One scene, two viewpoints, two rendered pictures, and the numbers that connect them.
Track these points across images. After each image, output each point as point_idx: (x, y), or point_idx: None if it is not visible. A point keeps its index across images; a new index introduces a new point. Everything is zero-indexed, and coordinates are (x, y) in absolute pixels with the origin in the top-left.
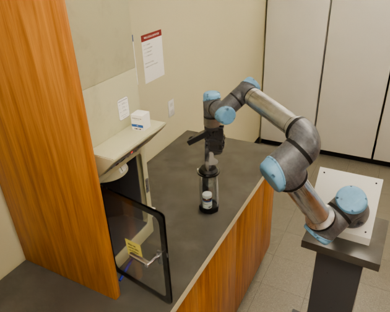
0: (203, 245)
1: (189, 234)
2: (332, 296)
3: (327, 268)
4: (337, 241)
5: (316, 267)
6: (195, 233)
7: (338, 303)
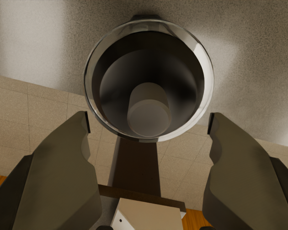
0: (6, 54)
1: (23, 10)
2: (114, 159)
3: (111, 178)
4: (104, 221)
5: (114, 168)
6: (35, 27)
7: (113, 159)
